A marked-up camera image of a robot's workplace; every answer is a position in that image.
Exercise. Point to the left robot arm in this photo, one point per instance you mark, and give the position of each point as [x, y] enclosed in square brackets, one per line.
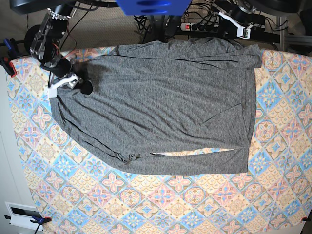
[229, 6]

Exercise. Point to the white power strip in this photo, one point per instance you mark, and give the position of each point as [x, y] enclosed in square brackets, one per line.
[209, 27]

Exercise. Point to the clamp bottom right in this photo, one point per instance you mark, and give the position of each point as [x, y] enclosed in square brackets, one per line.
[306, 219]

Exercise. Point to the grey t-shirt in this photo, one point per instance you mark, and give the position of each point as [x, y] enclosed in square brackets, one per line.
[176, 108]

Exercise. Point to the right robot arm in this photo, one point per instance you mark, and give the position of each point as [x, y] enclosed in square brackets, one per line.
[45, 48]

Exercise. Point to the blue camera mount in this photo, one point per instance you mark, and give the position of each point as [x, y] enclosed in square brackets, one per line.
[153, 7]

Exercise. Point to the red black clamp left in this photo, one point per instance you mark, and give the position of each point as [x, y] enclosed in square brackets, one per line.
[6, 61]

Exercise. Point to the patterned tablecloth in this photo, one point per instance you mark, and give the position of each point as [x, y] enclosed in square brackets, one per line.
[83, 195]

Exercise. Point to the white wall outlet box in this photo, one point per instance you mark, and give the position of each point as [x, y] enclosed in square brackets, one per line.
[21, 215]

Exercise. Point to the black round stool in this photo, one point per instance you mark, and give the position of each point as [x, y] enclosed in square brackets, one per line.
[29, 37]

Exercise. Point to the blue clamp bottom left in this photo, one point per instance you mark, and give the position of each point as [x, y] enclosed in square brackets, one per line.
[39, 220]

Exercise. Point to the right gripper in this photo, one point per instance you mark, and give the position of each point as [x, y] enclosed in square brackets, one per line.
[73, 76]

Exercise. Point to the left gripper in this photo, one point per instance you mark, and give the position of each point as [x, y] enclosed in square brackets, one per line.
[236, 24]

